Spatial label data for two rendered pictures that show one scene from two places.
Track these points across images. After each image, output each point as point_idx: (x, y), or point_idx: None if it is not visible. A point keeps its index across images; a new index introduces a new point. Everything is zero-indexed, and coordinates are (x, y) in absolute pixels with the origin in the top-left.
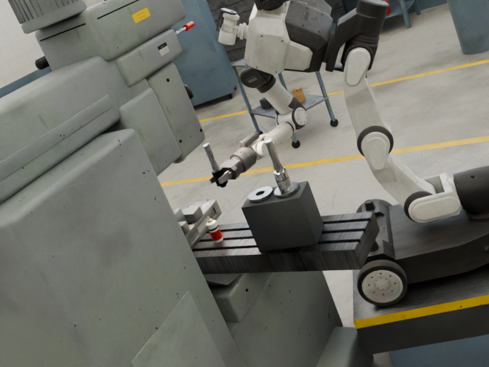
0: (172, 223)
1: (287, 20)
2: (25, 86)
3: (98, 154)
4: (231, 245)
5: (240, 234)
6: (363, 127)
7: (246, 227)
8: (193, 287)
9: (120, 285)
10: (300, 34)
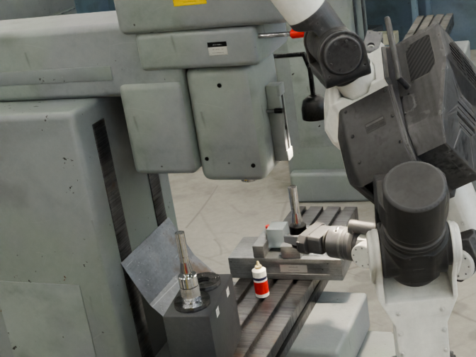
0: (84, 221)
1: (343, 113)
2: (100, 13)
3: (20, 116)
4: (240, 308)
5: (262, 310)
6: (396, 352)
7: (278, 312)
8: (88, 287)
9: (3, 224)
10: (343, 146)
